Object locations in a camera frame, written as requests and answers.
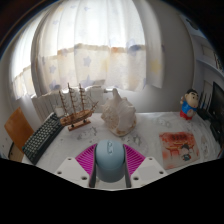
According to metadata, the wooden sailing ship model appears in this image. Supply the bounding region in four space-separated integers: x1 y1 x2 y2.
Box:
58 82 100 132

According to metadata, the black router with antennas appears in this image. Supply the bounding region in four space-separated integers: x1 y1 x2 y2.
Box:
196 93 214 122

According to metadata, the white star-print curtain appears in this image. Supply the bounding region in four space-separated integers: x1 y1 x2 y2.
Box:
9 0 166 101

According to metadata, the cartoon boy figure clock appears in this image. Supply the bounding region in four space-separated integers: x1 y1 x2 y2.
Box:
179 88 200 121

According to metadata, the white wall shelf unit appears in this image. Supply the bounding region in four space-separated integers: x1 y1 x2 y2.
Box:
184 16 224 73

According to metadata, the light blue computer mouse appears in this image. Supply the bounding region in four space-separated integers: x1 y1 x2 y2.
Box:
94 139 127 183

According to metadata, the white printed tablecloth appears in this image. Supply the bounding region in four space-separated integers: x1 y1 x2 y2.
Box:
21 111 223 192

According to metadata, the red printed mouse pad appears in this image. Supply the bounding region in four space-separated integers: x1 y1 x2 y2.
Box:
158 131 201 171

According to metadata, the black monitor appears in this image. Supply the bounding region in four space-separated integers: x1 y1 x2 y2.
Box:
209 81 224 134

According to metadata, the black keyboard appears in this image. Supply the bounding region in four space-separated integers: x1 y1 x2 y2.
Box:
21 112 65 166

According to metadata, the large white conch shell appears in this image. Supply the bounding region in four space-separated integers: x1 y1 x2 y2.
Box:
100 87 138 138

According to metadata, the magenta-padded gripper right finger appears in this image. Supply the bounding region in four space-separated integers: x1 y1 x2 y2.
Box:
122 143 168 188

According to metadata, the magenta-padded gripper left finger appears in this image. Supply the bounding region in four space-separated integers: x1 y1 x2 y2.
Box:
54 143 98 188

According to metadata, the wooden chair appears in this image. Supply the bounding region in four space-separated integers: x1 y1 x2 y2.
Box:
3 106 35 163

